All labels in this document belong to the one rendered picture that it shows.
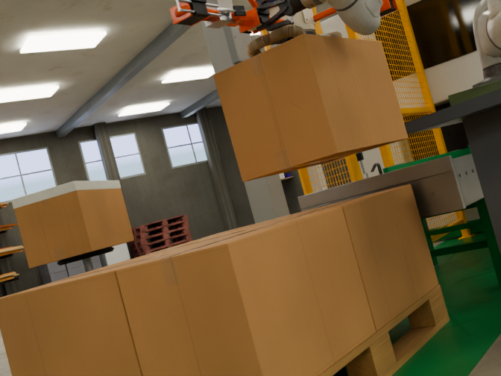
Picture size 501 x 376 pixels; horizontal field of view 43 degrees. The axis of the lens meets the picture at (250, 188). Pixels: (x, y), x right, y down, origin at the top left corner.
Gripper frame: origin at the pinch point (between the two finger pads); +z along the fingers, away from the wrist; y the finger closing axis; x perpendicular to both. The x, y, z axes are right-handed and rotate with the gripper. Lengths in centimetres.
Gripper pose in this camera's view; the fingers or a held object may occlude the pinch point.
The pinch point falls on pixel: (254, 21)
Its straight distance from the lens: 226.8
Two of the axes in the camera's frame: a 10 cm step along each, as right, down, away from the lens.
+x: 5.6, -1.2, 8.2
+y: 2.6, 9.6, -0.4
